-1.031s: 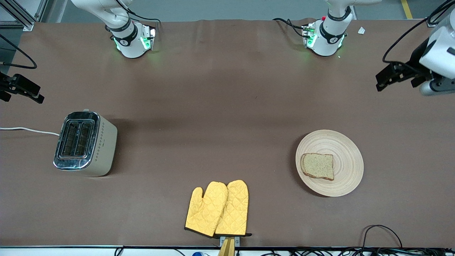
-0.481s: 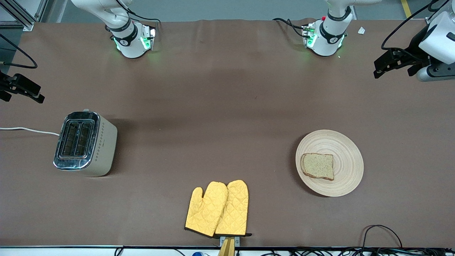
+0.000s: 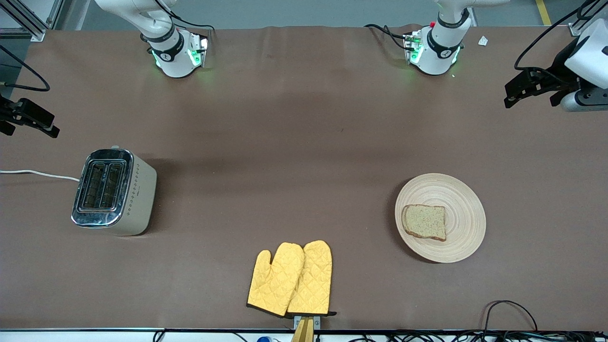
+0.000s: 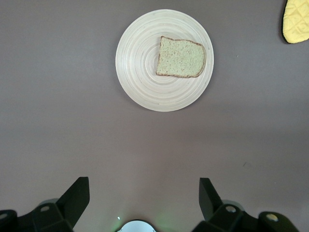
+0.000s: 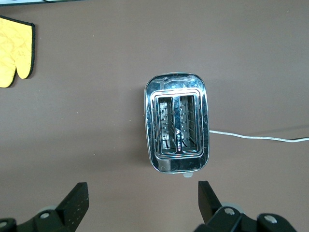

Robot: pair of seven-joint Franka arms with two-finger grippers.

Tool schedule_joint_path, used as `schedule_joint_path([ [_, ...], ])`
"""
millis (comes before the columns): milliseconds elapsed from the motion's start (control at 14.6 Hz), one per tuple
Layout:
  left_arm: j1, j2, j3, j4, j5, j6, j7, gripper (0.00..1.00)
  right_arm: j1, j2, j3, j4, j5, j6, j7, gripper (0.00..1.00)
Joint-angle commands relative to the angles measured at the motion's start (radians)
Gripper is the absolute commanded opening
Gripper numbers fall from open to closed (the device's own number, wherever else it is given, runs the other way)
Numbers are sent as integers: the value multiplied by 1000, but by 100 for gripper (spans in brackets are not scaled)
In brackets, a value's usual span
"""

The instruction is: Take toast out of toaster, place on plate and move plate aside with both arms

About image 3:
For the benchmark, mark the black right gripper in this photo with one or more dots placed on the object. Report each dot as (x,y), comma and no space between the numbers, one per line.
(6,113)

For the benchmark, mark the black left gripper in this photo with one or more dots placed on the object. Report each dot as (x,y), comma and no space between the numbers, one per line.
(559,68)

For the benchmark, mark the brown toast slice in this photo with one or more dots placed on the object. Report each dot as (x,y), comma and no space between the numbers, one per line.
(425,222)

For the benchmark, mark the round wooden plate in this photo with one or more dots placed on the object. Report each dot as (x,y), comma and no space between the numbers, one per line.
(460,247)

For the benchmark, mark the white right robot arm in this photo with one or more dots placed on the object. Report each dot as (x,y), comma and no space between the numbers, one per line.
(171,57)

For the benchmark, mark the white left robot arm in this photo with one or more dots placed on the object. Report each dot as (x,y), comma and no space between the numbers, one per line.
(437,47)

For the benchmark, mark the white paper scrap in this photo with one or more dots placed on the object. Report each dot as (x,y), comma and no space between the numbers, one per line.
(483,41)

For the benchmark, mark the beige and chrome toaster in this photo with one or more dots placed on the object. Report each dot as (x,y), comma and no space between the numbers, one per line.
(133,194)

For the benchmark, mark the brown table cover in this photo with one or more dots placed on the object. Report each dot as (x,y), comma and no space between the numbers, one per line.
(332,142)

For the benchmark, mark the yellow quilted oven mitt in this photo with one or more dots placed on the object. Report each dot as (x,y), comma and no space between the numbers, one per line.
(275,280)
(313,280)

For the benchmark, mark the blue round object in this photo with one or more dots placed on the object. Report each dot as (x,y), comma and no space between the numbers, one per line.
(264,339)

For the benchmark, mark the metal corner bracket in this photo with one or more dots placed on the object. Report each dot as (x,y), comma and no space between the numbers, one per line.
(576,29)

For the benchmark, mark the aluminium frame profile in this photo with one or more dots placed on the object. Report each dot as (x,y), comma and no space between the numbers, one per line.
(35,28)

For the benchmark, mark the wooden stick with metal bracket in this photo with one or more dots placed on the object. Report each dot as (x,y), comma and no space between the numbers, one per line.
(304,330)

